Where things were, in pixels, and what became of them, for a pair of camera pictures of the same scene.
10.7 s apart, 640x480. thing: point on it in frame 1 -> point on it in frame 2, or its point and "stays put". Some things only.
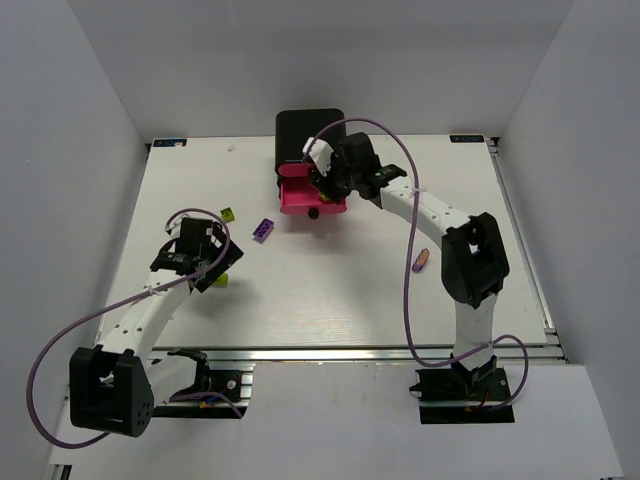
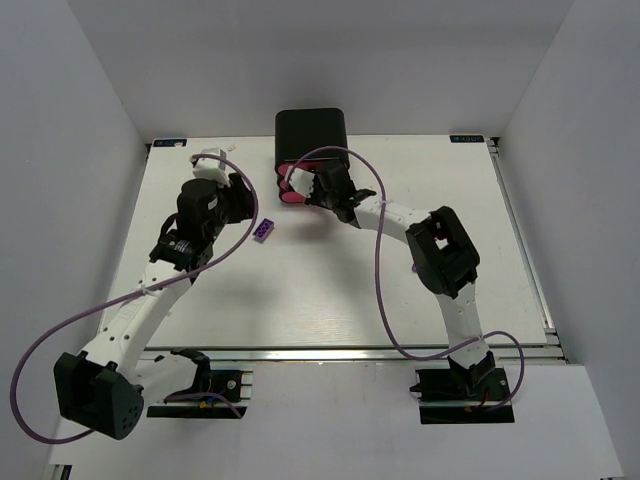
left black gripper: [220, 259] -> [240, 198]
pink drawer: [295, 170] stays put
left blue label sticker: [169, 142] stays put
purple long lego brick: [262, 231] stays put
